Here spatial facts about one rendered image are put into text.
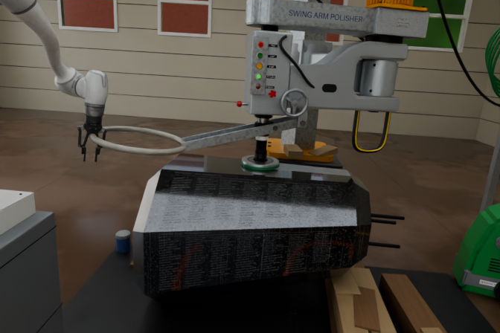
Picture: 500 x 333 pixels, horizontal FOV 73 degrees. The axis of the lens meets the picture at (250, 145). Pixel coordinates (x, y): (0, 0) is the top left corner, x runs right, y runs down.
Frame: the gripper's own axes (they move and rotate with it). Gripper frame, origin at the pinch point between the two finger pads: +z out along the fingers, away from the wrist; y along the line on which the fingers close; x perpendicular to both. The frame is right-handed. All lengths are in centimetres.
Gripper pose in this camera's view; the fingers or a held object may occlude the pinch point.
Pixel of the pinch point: (90, 154)
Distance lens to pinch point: 186.9
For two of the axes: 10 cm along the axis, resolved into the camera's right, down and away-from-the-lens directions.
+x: -4.4, -2.8, 8.6
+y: 8.8, 0.6, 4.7
